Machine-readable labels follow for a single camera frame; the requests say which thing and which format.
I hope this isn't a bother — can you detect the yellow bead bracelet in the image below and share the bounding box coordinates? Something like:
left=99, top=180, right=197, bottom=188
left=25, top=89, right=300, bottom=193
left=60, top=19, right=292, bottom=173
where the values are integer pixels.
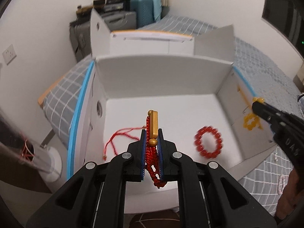
left=237, top=85, right=265, bottom=131

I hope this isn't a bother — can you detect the red braided cord gold charm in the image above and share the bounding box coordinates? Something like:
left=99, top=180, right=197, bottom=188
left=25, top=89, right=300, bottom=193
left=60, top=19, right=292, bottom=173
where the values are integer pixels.
left=103, top=110, right=167, bottom=188

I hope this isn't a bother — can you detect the red bead bracelet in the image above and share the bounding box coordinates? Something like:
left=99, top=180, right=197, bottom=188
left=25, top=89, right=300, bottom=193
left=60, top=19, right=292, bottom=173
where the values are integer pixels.
left=194, top=125, right=224, bottom=159

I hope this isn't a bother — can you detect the white pink bead bracelet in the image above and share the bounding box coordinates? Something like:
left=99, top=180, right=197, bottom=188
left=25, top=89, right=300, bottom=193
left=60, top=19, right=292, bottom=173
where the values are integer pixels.
left=278, top=174, right=287, bottom=195

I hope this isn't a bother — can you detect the grey checked bed sheet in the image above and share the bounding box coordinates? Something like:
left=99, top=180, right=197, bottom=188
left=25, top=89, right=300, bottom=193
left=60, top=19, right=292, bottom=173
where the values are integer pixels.
left=43, top=16, right=303, bottom=215

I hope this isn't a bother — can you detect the blue yellow cardboard shoe box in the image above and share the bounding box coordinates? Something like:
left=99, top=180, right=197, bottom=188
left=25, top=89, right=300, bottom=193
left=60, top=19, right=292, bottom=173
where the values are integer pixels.
left=66, top=11, right=279, bottom=213

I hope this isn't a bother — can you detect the dark window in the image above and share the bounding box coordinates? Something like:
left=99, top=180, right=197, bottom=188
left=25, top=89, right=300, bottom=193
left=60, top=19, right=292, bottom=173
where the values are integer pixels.
left=262, top=0, right=303, bottom=56

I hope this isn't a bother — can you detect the grey suitcase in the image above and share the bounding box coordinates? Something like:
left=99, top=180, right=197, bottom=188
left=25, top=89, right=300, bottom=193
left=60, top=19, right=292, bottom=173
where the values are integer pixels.
left=69, top=11, right=138, bottom=62

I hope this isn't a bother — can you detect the teal suitcase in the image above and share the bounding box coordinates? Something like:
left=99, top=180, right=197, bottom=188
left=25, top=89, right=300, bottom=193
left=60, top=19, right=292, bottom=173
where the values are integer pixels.
left=129, top=0, right=162, bottom=28

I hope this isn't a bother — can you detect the white wall socket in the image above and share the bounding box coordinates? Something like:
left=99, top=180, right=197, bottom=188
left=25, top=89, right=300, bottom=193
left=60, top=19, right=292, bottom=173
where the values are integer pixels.
left=2, top=44, right=17, bottom=65

